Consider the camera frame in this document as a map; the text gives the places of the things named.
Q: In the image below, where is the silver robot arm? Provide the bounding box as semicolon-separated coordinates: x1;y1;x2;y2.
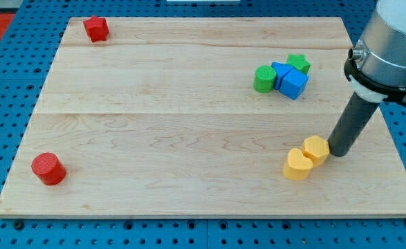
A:
344;0;406;107

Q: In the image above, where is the wooden board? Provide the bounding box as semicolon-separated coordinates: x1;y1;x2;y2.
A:
0;17;406;219

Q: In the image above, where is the green cylinder block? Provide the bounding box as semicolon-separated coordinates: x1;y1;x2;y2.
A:
253;65;277;93

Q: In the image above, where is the blue triangle block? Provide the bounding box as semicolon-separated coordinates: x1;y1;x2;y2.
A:
271;62;293;90

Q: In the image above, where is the blue cube block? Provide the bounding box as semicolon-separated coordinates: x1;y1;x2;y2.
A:
279;69;309;100

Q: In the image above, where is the yellow heart block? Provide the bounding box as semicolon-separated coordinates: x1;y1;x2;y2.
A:
283;148;313;181

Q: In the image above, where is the green star block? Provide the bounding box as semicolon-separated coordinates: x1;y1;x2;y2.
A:
286;54;311;75

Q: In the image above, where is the yellow hexagon block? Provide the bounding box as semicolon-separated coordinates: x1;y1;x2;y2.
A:
302;136;330;167

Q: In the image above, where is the red star block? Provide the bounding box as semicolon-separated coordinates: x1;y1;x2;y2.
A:
83;15;109;42

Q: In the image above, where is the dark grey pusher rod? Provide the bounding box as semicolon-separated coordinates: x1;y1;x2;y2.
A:
328;93;379;157

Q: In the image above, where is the red cylinder block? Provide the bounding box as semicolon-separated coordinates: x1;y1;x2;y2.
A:
31;152;66;185

